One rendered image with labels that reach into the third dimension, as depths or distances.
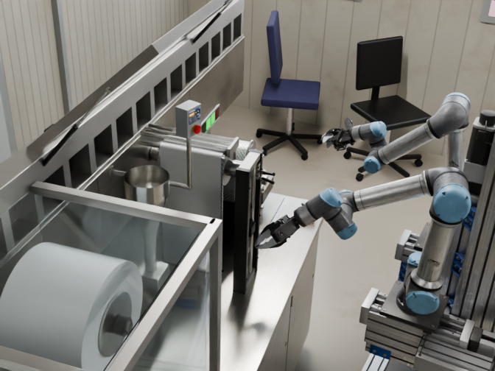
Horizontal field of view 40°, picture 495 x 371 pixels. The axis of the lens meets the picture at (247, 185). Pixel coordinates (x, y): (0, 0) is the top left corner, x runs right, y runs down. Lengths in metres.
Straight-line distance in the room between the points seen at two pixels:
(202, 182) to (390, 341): 1.02
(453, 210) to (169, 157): 1.01
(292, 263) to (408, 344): 0.57
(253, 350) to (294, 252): 0.60
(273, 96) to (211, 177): 2.86
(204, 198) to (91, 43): 2.80
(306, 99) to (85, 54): 1.67
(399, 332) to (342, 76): 3.27
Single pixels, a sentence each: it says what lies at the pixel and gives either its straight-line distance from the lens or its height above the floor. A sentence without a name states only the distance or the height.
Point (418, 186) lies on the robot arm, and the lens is 2.46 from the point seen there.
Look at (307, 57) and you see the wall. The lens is 5.81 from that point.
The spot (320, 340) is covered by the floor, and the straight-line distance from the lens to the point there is 3.78.
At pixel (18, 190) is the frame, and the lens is 1.94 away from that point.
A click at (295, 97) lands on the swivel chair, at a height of 0.49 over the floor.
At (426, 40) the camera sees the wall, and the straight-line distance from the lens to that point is 5.45.
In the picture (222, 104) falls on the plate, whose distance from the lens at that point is 3.40.
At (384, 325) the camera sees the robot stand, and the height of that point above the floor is 0.72.
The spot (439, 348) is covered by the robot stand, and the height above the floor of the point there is 0.74.
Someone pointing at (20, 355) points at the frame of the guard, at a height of 1.60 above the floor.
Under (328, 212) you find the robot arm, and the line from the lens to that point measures 2.39.
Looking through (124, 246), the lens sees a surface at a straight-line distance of 1.71.
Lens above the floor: 2.59
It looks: 31 degrees down
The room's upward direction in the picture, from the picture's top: 2 degrees clockwise
